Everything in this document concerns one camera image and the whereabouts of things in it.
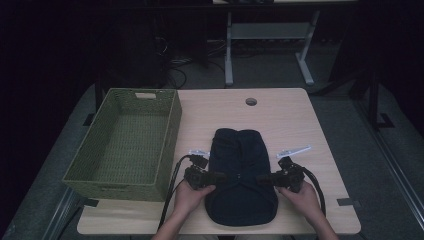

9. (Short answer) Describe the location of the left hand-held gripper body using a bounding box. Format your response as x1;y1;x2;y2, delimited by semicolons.
183;149;214;192

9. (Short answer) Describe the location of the tangle of floor cables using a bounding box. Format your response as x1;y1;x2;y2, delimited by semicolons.
154;36;228;89

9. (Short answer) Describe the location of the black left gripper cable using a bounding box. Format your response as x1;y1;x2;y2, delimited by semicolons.
158;153;198;232

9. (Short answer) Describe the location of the white metal desk frame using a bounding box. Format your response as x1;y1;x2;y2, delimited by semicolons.
224;9;322;87

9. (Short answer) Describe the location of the green woven basket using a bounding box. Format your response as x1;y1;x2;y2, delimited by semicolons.
62;87;183;203

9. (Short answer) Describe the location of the person's right hand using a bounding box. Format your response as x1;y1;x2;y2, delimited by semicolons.
275;180;324;222

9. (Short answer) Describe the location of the aluminium floor rail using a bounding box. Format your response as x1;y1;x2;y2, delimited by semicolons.
353;98;424;231
41;188;83;240

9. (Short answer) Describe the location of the dark blue garment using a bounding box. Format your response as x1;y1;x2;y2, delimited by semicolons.
203;127;280;228

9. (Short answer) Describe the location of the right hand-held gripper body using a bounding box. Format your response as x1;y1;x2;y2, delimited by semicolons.
274;144;313;194

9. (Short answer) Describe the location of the person's left hand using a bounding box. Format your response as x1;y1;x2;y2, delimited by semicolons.
173;180;217;218

